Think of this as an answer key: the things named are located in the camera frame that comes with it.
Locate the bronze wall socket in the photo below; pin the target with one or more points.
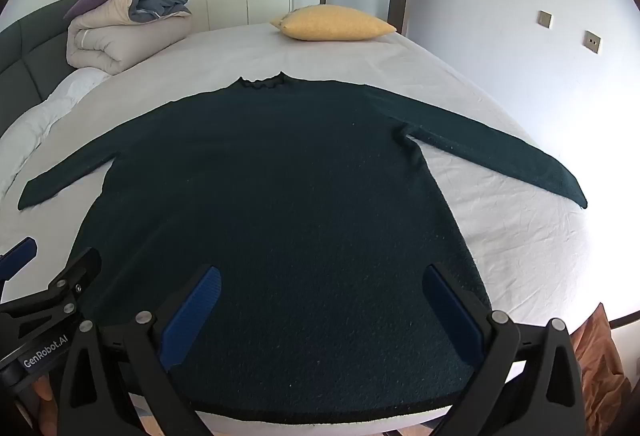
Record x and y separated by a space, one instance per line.
593 41

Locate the dark green knit sweater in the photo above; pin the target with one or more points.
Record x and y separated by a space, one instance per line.
280 191

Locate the yellow pillow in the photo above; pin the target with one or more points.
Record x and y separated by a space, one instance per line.
330 23

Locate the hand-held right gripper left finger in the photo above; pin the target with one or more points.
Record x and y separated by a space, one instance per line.
192 316

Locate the blue-grey blanket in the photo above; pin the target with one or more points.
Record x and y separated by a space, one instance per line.
162 3

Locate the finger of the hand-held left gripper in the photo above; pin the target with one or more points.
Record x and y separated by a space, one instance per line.
20 256
75 273

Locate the bronze wall switch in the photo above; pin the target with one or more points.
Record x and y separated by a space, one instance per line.
545 18

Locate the brown bag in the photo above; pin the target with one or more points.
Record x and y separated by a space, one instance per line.
600 366

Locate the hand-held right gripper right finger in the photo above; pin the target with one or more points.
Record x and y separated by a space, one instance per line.
450 311

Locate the folded beige duvet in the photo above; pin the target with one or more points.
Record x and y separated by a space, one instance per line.
110 40

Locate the bed with white sheet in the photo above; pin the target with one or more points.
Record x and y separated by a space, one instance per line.
350 60

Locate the dark green padded headboard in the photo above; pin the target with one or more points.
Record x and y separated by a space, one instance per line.
30 50

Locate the person's left hand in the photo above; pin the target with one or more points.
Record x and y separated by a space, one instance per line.
44 401

